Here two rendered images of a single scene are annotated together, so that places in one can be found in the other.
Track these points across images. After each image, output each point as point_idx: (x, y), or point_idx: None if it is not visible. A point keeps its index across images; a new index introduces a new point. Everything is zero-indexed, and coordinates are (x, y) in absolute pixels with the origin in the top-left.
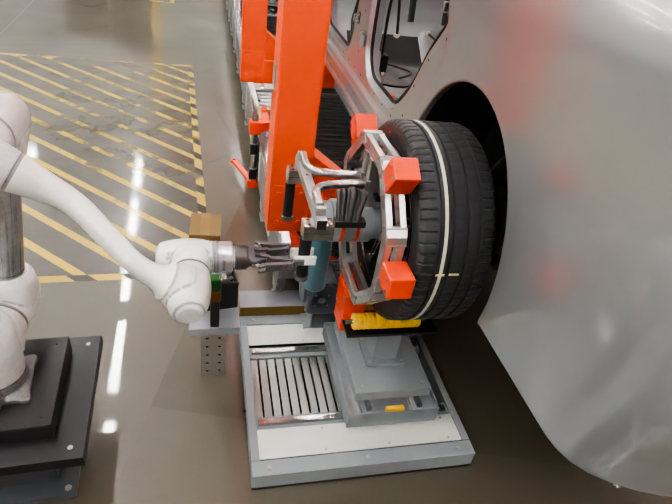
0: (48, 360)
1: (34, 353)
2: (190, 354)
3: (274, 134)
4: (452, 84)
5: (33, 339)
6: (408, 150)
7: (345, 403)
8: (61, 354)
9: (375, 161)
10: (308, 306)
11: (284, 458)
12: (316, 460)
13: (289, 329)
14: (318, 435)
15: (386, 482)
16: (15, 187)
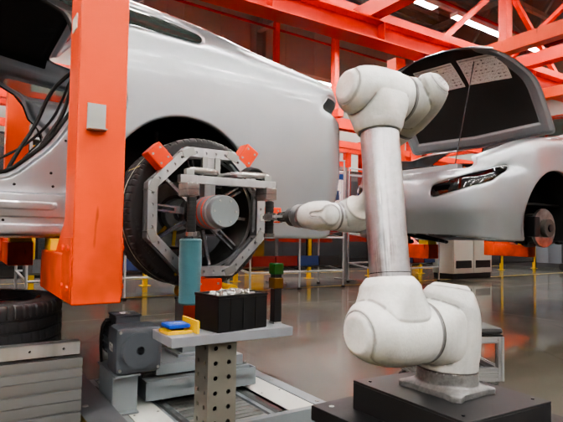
0: (392, 380)
1: (396, 386)
2: None
3: (123, 176)
4: (149, 122)
5: (383, 391)
6: (219, 149)
7: (244, 369)
8: (377, 378)
9: (223, 157)
10: (160, 357)
11: (303, 398)
12: (292, 390)
13: (143, 419)
14: (270, 393)
15: None
16: None
